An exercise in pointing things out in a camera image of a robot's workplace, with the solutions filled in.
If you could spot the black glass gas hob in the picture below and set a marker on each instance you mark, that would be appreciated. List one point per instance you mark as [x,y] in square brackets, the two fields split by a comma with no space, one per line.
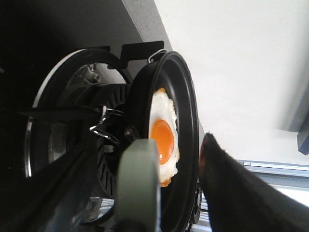
[35,35]

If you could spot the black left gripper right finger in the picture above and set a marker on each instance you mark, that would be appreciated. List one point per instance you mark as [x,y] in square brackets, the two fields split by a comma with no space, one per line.
[239,201]

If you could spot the black frying pan green handle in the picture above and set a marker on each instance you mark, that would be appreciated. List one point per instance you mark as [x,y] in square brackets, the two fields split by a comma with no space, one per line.
[157,175]

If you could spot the fried egg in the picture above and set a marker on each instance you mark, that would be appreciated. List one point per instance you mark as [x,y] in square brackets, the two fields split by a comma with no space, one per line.
[163,129]

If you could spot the left black gas burner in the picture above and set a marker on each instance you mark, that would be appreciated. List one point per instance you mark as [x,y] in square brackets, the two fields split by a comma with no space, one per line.
[108,146]

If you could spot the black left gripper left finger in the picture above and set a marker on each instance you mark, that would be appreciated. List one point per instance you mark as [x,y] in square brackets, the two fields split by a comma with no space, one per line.
[54,199]

